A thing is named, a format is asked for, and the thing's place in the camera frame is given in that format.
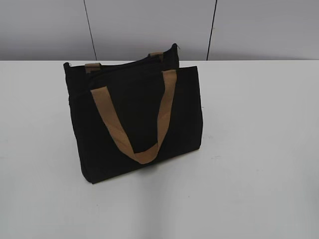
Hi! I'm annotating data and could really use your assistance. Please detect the black tote bag tan handles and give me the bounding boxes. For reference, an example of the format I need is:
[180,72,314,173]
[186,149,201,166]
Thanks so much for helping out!
[63,44,203,184]

